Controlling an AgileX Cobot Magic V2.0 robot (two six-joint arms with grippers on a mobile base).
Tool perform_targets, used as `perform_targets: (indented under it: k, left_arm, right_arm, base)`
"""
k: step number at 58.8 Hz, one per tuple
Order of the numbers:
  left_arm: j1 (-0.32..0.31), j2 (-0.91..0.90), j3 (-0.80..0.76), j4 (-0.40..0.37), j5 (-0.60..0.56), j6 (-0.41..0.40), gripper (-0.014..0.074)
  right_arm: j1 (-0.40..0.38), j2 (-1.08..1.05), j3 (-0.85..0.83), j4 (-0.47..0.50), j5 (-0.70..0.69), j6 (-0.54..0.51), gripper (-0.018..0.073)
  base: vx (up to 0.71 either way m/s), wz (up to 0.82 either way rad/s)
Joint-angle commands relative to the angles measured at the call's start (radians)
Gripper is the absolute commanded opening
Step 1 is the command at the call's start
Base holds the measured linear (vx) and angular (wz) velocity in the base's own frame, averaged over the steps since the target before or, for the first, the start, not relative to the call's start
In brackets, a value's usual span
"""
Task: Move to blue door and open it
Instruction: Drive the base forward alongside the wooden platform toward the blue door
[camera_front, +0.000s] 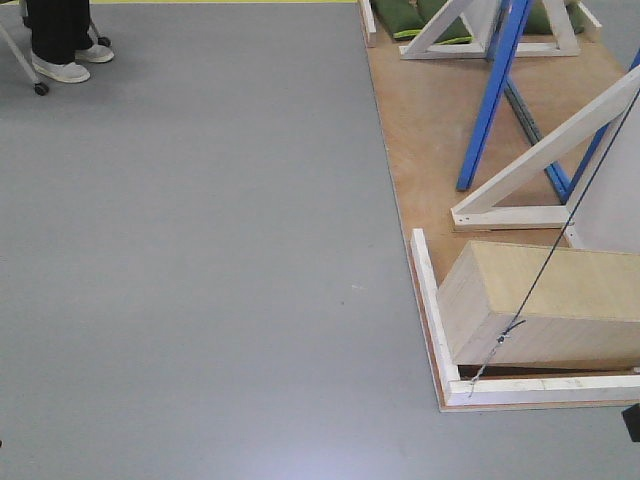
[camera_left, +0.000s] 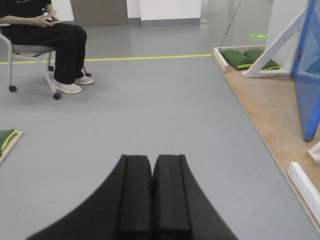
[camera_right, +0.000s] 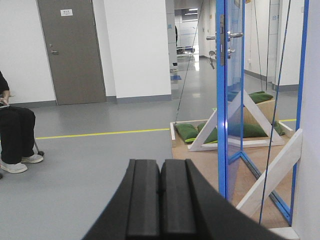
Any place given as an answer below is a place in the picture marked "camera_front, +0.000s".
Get white wall panel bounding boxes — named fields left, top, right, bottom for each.
left=565, top=97, right=639, bottom=254

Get white edge batten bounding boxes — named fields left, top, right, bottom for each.
left=409, top=229, right=639, bottom=412
left=357, top=0, right=377, bottom=48

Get white edge batten front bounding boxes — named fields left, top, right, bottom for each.
left=409, top=229, right=639, bottom=412

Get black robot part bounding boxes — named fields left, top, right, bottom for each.
left=621, top=403, right=640, bottom=443

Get white edge batten left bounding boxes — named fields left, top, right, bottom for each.
left=357, top=0, right=377, bottom=48

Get white triangular brace near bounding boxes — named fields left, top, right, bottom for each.
left=450, top=67, right=639, bottom=232

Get black tension cable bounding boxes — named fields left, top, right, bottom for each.
left=467, top=89, right=640, bottom=399

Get light wooden box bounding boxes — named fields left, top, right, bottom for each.
left=437, top=241, right=639, bottom=370

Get green sandbag right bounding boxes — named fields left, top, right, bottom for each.
left=417, top=0, right=474, bottom=45

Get green sandbag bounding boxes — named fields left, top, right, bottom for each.
left=417, top=0, right=474, bottom=45
left=371, top=0, right=425, bottom=40

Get chair leg with caster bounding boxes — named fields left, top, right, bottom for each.
left=0, top=24, right=49, bottom=96

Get white shoe right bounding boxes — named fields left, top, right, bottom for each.
left=75, top=44, right=115, bottom=64

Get white shoe left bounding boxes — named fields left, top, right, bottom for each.
left=31, top=52, right=91, bottom=84

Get white shoe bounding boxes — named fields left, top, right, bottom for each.
left=31, top=52, right=91, bottom=84
left=75, top=44, right=115, bottom=64

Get white triangular brace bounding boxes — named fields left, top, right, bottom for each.
left=450, top=67, right=639, bottom=232
left=400, top=1, right=580, bottom=60

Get white triangular brace far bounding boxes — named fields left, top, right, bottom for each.
left=400, top=1, right=580, bottom=60

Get plywood base platform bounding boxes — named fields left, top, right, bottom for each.
left=360, top=0, right=640, bottom=414

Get green sandbag left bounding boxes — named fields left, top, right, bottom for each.
left=371, top=0, right=425, bottom=40

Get blue door frame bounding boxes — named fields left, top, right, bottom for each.
left=455, top=0, right=614, bottom=205

